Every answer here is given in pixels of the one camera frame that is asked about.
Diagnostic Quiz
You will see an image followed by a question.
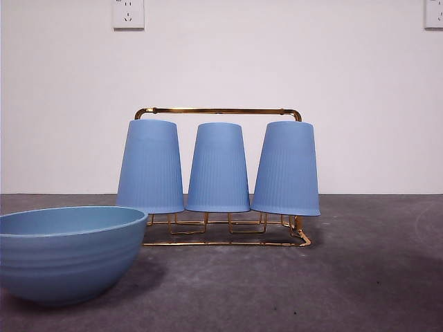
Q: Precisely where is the blue ribbed plastic cup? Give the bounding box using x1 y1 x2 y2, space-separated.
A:
185 122 251 213
249 120 321 218
116 119 185 214

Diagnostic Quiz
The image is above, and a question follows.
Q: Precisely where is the white wall socket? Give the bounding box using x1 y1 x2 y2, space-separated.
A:
424 0 443 30
112 0 145 30

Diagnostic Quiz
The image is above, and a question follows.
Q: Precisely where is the blue ridged bowl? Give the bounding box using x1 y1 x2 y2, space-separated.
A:
0 205 149 307

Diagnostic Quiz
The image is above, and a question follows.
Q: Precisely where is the gold wire cup rack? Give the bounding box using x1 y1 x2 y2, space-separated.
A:
134 107 314 248

